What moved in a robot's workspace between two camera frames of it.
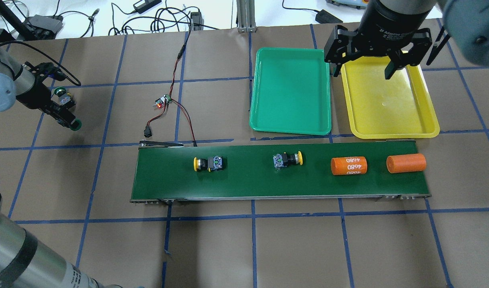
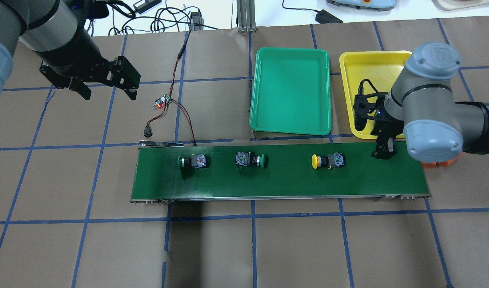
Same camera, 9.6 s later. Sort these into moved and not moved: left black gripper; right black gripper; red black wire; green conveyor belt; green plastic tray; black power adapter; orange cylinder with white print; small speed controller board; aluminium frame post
Moved: orange cylinder with white print; left black gripper; right black gripper
Not moved: black power adapter; green conveyor belt; small speed controller board; aluminium frame post; green plastic tray; red black wire
